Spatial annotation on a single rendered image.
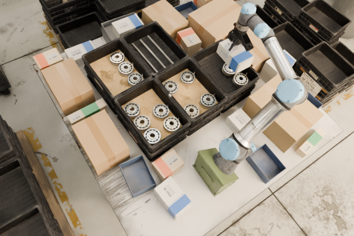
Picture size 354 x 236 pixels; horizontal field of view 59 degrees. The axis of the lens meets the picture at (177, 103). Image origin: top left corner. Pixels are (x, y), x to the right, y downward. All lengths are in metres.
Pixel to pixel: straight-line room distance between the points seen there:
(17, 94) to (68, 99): 1.24
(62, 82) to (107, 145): 0.54
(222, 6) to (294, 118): 1.05
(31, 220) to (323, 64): 2.59
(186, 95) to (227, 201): 0.71
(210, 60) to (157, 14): 0.56
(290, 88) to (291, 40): 1.76
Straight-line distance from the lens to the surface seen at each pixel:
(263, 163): 2.12
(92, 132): 1.92
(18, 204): 2.40
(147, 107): 2.01
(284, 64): 1.76
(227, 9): 2.56
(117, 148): 1.86
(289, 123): 2.08
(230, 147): 1.64
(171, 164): 1.91
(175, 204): 1.84
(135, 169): 1.97
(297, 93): 1.55
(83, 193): 2.70
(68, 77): 2.15
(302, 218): 2.91
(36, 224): 2.21
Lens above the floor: 2.57
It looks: 59 degrees down
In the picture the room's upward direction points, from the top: 10 degrees clockwise
